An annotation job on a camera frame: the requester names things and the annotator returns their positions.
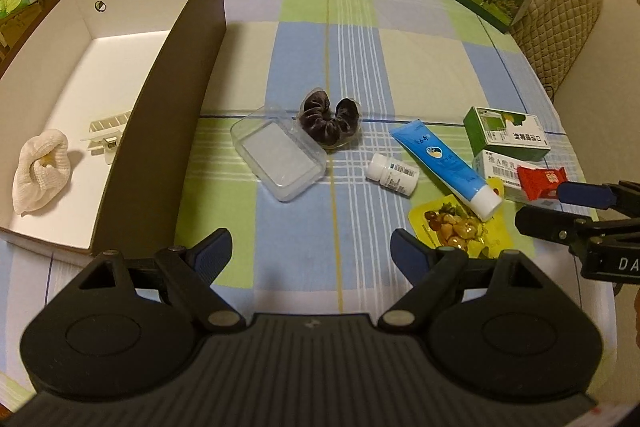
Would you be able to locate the quilted beige chair cushion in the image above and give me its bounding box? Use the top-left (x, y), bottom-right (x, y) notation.
top-left (510, 0), bottom-right (603, 88)

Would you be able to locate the dark velvet scrunchie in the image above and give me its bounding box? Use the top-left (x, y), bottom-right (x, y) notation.
top-left (298, 88), bottom-right (363, 151)

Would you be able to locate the checked tablecloth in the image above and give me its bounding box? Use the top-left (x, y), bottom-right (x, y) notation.
top-left (0, 0), bottom-right (601, 427)

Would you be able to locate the white knitted cloth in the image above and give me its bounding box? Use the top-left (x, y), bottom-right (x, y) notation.
top-left (12, 129), bottom-right (72, 215)

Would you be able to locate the brown cardboard box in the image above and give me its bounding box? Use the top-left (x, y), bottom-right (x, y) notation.
top-left (0, 0), bottom-right (227, 258)

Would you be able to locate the green medicine box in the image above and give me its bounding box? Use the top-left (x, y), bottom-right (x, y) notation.
top-left (462, 106), bottom-right (552, 164)

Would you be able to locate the white plastic clip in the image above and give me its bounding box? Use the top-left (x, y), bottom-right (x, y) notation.
top-left (77, 109), bottom-right (133, 165)

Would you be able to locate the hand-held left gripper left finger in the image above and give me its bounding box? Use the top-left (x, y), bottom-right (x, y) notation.
top-left (65, 228), bottom-right (242, 332)

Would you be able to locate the white medicine box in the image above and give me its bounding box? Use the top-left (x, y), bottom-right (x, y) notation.
top-left (472, 149), bottom-right (566, 205)

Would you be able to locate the blue cream tube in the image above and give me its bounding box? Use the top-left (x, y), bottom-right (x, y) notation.
top-left (390, 119), bottom-right (503, 223)

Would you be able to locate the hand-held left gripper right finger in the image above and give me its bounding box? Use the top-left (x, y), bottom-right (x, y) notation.
top-left (377, 229), bottom-right (556, 332)

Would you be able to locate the white pill bottle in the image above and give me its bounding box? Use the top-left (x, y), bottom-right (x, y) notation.
top-left (365, 153), bottom-right (420, 198)

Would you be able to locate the red snack packet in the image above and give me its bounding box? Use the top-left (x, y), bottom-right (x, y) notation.
top-left (516, 164), bottom-right (571, 202)

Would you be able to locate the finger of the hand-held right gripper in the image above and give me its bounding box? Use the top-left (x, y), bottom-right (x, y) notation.
top-left (556, 179), bottom-right (640, 210)
top-left (515, 204), bottom-right (598, 254)

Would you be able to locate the yellow nut snack packet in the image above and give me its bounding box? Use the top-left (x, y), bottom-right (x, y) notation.
top-left (409, 197), bottom-right (506, 260)

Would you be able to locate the clear plastic case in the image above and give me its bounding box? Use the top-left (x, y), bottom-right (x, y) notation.
top-left (230, 104), bottom-right (327, 204)

